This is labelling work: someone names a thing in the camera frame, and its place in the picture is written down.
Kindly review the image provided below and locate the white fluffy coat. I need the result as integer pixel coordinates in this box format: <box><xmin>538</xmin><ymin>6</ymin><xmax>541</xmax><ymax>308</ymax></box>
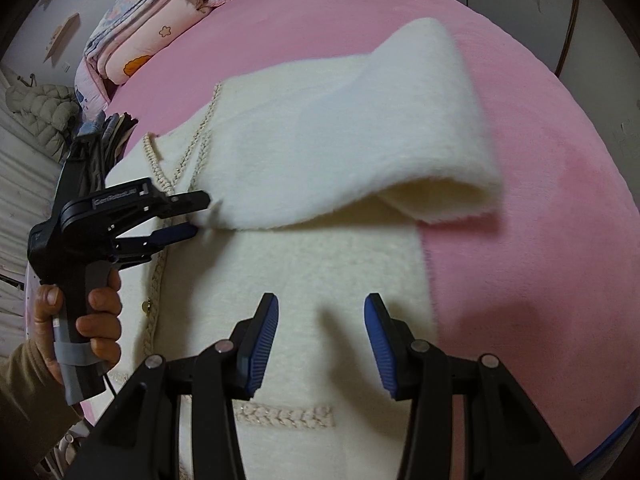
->
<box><xmin>107</xmin><ymin>18</ymin><xmax>503</xmax><ymax>479</ymax></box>

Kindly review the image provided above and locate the left forearm olive sleeve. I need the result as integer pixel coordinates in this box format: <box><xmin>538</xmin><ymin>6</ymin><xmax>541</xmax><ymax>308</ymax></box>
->
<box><xmin>1</xmin><ymin>339</ymin><xmax>84</xmax><ymax>479</ymax></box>

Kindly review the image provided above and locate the dark folded clothes stack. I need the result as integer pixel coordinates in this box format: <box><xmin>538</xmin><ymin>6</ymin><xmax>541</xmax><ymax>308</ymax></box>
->
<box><xmin>92</xmin><ymin>112</ymin><xmax>138</xmax><ymax>166</ymax></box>

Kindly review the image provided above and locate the person's left hand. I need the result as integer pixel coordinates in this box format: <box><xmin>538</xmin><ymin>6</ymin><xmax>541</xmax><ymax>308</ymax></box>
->
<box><xmin>32</xmin><ymin>268</ymin><xmax>124</xmax><ymax>386</ymax></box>

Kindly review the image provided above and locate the beige puffer jacket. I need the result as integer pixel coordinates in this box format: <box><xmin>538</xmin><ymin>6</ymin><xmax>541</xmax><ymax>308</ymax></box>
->
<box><xmin>6</xmin><ymin>84</ymin><xmax>80</xmax><ymax>162</ymax></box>

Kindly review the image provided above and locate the pink bed sheet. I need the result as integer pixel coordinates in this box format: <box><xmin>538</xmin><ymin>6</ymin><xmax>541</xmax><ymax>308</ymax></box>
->
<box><xmin>112</xmin><ymin>0</ymin><xmax>639</xmax><ymax>462</ymax></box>

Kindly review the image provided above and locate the folded floral pink quilt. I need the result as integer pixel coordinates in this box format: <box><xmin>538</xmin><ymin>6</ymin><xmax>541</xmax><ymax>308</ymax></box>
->
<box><xmin>84</xmin><ymin>0</ymin><xmax>212</xmax><ymax>86</ymax></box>

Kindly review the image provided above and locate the floral sliding wardrobe door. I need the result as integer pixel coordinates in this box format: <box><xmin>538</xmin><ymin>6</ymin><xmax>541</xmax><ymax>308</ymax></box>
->
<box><xmin>429</xmin><ymin>0</ymin><xmax>640</xmax><ymax>172</ymax></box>

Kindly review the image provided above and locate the lower wooden wall shelf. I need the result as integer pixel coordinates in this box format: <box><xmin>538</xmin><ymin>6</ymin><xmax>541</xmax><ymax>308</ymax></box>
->
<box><xmin>43</xmin><ymin>12</ymin><xmax>79</xmax><ymax>62</ymax></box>

